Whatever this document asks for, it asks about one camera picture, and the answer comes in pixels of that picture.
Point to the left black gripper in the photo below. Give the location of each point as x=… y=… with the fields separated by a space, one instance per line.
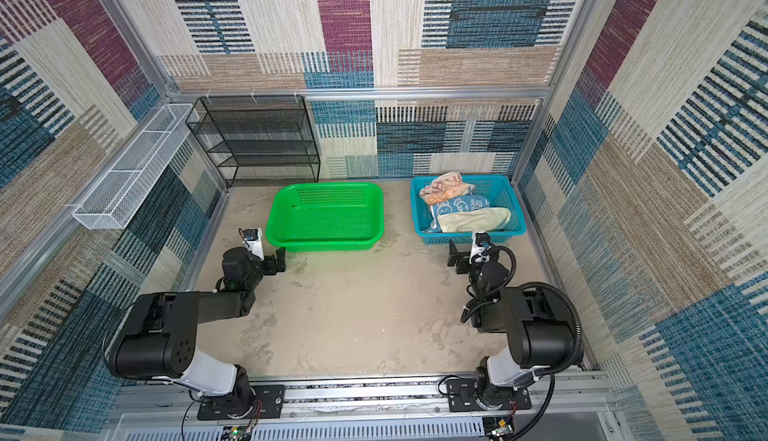
x=271 y=263

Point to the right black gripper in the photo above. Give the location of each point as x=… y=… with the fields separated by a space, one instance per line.
x=462 y=255

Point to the pale yellow teal towel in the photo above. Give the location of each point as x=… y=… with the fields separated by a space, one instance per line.
x=486 y=219

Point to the blue rabbit print towel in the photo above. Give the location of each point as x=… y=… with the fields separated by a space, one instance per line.
x=459 y=204

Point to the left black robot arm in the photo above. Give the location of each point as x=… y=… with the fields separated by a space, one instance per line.
x=157 y=341

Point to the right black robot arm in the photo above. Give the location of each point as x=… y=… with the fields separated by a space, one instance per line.
x=543 y=331

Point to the green plastic basket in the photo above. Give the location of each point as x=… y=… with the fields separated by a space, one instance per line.
x=327 y=217

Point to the pink orange print towel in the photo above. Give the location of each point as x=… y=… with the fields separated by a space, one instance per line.
x=444 y=188

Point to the teal plastic basket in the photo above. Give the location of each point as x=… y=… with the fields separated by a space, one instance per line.
x=495 y=188

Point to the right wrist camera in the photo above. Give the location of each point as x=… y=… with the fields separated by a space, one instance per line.
x=480 y=248

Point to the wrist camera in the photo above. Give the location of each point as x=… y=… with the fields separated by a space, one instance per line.
x=252 y=238
x=480 y=248

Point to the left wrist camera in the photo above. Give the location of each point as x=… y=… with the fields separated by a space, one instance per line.
x=252 y=238

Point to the black wire shelf rack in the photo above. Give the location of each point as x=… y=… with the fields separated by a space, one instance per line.
x=257 y=140

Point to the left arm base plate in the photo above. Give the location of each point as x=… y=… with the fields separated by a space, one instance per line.
x=259 y=401

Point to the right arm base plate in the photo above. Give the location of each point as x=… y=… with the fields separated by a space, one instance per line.
x=471 y=395

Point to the white wire mesh tray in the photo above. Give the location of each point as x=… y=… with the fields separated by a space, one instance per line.
x=119 y=193

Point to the aluminium front rail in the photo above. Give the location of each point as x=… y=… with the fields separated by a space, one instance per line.
x=309 y=399

